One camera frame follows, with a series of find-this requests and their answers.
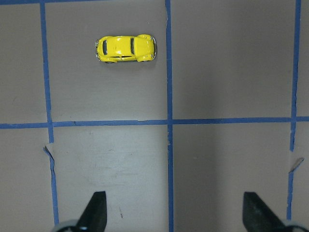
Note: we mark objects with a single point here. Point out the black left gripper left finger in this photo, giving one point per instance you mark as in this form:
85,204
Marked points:
94,217

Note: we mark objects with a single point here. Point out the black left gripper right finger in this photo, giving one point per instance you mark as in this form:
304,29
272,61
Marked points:
258,217

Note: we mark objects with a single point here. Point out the yellow toy beetle car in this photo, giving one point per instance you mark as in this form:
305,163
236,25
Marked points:
114,49

